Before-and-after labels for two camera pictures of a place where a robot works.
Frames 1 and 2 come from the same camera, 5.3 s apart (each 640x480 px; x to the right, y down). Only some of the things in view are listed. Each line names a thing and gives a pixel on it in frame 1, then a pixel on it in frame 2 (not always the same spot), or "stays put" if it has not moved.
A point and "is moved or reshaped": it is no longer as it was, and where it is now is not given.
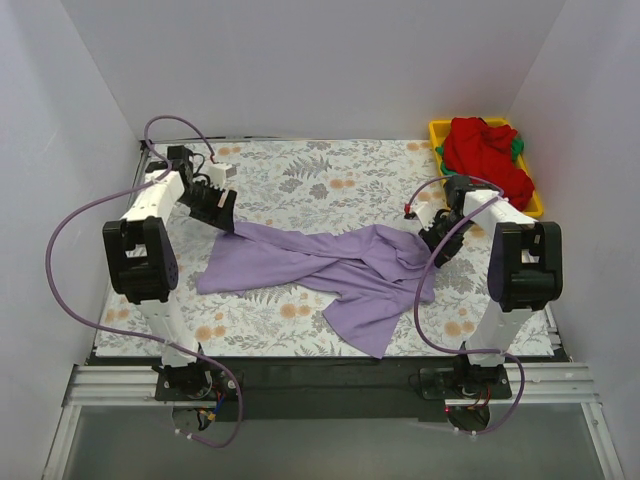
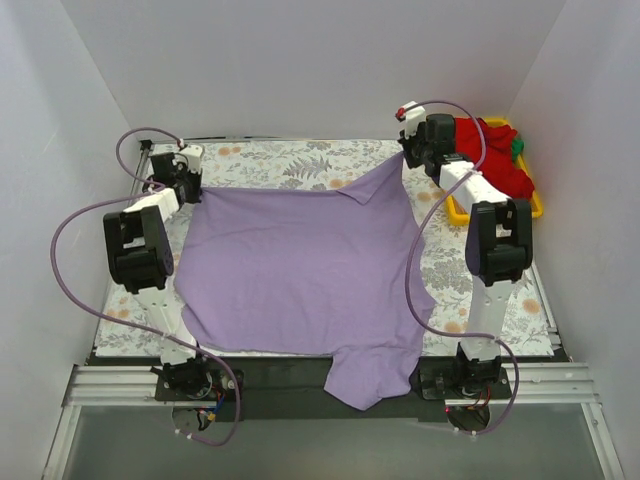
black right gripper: (440, 238) → (410, 151)
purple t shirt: (365, 269) is moved or reshaped
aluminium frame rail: (531, 385) stays put
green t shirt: (518, 148) stays put
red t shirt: (474, 148) stays put
